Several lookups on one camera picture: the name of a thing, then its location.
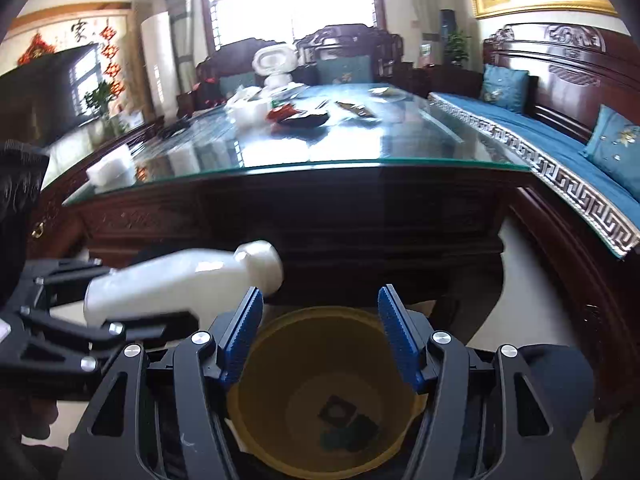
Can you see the white standing air conditioner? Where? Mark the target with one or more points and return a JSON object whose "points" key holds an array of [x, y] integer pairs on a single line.
{"points": [[159, 60]]}

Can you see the white plastic milk bottle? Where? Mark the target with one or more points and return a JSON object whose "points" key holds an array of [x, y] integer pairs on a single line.
{"points": [[205, 282]]}

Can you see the orange plastic bag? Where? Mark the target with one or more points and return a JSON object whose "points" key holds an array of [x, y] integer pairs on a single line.
{"points": [[282, 112]]}

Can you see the black television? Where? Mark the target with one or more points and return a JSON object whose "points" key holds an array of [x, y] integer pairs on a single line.
{"points": [[45, 99]]}

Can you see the blue embroidered pillow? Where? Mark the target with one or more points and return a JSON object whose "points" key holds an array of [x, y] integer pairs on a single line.
{"points": [[614, 148], [504, 87]]}

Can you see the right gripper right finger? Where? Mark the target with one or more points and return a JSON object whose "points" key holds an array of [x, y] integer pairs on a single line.
{"points": [[486, 416]]}

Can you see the white roll on table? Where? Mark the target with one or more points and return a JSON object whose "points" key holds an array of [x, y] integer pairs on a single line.
{"points": [[249, 114]]}

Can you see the yellow trash bin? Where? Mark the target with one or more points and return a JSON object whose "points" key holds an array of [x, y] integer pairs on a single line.
{"points": [[295, 364]]}

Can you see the teal pillow rear right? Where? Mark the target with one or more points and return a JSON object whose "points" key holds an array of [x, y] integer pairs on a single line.
{"points": [[352, 70]]}

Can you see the teal pillow rear left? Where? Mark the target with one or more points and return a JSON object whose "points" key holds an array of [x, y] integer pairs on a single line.
{"points": [[229, 85]]}

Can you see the white foam block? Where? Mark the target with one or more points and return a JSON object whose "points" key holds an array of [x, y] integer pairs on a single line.
{"points": [[108, 172]]}

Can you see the white paper pieces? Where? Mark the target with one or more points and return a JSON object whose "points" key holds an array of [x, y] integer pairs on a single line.
{"points": [[356, 109]]}

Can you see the teal pillow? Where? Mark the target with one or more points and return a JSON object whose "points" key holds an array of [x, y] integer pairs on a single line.
{"points": [[229, 85], [352, 70]]}

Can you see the potted green plant corner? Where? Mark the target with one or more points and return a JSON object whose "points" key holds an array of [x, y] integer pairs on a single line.
{"points": [[456, 52]]}

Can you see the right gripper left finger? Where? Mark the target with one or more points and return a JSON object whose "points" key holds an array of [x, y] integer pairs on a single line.
{"points": [[120, 433]]}

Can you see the long wooden sofa blue cushion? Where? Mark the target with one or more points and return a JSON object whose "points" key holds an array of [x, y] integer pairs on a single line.
{"points": [[574, 71]]}

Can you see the carved wooden sofa rear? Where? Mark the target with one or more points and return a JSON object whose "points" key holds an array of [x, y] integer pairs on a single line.
{"points": [[334, 41]]}

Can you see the black water dispenser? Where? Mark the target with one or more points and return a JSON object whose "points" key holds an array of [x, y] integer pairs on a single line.
{"points": [[448, 25]]}

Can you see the blue embroidered pillow far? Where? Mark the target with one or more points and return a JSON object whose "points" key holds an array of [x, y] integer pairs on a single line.
{"points": [[504, 87]]}

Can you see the crumpled white patterned bag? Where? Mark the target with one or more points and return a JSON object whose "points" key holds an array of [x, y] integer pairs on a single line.
{"points": [[242, 96]]}

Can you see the red chinese knot decoration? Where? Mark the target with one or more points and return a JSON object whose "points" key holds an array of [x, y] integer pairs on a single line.
{"points": [[109, 51]]}

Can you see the white toy robot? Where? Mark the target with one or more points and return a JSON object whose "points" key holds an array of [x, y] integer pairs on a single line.
{"points": [[275, 63]]}

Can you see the white tissue wad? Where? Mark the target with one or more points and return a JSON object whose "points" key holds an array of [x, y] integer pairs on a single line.
{"points": [[387, 93]]}

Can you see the blue embroidered pillow near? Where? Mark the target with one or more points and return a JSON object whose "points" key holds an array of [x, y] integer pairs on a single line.
{"points": [[614, 148]]}

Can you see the green plant in vase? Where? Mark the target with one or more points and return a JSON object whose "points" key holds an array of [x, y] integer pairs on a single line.
{"points": [[99, 100]]}

